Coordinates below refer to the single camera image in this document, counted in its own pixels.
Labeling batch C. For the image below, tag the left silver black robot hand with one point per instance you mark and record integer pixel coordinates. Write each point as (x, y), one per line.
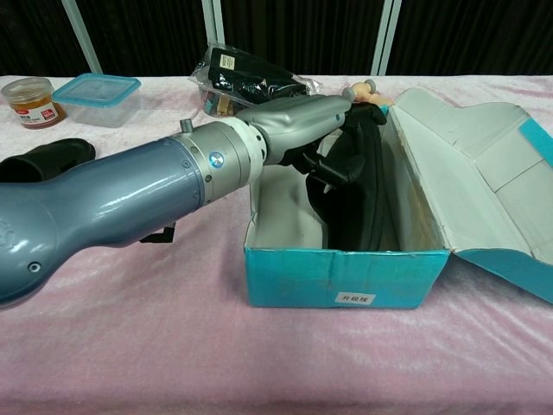
(298, 121)

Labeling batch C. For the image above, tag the black foam slipper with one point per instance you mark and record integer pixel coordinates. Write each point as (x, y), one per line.
(358, 216)
(56, 153)

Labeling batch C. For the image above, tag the left blue robot arm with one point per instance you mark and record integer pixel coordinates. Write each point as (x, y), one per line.
(108, 203)

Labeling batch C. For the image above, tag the teal cardboard shoe box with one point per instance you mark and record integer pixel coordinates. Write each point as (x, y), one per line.
(302, 276)

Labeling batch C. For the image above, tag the plastic bag of black socks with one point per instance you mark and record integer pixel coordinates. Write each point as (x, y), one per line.
(246, 73)

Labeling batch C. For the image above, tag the small beige toy figure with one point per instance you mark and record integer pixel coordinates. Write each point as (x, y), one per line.
(363, 88)

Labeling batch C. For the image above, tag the black curtain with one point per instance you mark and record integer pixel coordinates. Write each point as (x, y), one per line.
(302, 34)

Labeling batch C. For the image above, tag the clear container with blue lid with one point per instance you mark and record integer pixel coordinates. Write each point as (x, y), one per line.
(97, 93)

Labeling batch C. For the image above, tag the pink velvet tablecloth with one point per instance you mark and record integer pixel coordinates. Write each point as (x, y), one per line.
(173, 354)

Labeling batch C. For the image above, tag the clear jar with amber contents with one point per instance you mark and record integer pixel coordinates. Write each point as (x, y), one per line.
(32, 106)

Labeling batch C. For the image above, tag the white metal frame post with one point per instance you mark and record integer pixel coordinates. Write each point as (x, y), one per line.
(387, 39)
(212, 21)
(82, 39)

